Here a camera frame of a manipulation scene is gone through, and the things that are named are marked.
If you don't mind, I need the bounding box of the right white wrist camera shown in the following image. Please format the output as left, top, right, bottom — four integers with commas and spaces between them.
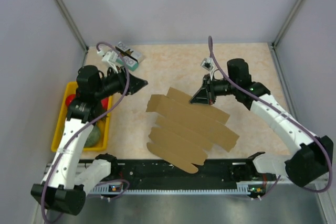
201, 57, 216, 80

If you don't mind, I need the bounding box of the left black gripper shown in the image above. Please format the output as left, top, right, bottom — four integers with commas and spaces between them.
94, 65, 148, 100

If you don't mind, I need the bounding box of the red apple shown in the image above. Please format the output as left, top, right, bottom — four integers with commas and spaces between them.
65, 94, 76, 107

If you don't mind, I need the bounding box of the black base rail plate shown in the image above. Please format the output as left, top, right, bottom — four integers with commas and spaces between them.
102, 158, 276, 190

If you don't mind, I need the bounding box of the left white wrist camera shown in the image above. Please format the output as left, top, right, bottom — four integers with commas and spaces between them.
97, 50, 118, 73

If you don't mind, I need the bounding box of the brown cardboard box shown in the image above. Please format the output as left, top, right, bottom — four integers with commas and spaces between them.
146, 88, 239, 174

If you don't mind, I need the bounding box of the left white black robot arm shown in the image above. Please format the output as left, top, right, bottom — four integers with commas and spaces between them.
30, 65, 148, 216

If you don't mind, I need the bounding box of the red tomato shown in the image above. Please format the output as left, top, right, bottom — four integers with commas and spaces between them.
101, 98, 109, 111

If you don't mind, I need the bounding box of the grey slotted cable duct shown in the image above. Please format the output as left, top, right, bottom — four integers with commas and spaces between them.
89, 184, 264, 196

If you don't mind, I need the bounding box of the green melon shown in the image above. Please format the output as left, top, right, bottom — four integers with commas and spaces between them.
84, 125, 101, 148

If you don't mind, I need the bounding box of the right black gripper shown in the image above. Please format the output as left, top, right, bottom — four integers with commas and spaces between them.
190, 73, 237, 105

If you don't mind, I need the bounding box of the white teal printed carton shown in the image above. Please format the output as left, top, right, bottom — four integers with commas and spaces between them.
116, 41, 145, 71

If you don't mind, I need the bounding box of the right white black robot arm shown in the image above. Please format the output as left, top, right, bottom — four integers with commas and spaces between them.
190, 58, 333, 188

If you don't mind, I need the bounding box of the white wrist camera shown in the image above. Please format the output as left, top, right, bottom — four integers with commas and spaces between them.
97, 50, 118, 73
201, 57, 216, 80

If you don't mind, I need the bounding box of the yellow plastic tray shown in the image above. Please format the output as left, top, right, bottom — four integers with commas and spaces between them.
51, 81, 111, 152

